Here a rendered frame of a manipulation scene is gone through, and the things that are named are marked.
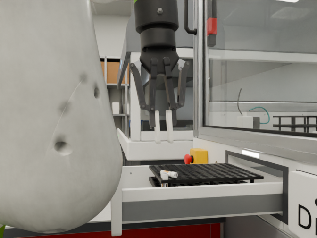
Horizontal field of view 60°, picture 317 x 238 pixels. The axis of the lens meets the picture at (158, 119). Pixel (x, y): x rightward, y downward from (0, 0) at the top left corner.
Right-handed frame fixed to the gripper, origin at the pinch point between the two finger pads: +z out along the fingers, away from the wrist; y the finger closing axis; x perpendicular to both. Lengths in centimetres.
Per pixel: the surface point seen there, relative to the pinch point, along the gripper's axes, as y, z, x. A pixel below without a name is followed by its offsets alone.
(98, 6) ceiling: 28, -184, -391
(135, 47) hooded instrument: -2, -39, -84
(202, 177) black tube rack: -7.1, 11.0, 2.6
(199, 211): -4.6, 16.0, 7.7
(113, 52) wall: 9, -118, -424
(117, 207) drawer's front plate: 10.5, 12.9, 9.9
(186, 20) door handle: -20, -40, -47
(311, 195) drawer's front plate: -20.8, 12.0, 17.3
